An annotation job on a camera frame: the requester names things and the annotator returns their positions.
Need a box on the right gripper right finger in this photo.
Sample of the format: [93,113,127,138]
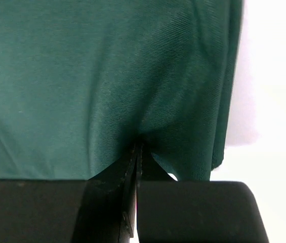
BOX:
[136,144,268,242]

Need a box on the dark green cloth napkin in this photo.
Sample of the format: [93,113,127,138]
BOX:
[0,1,243,180]

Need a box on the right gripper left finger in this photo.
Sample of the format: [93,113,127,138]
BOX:
[0,146,136,242]

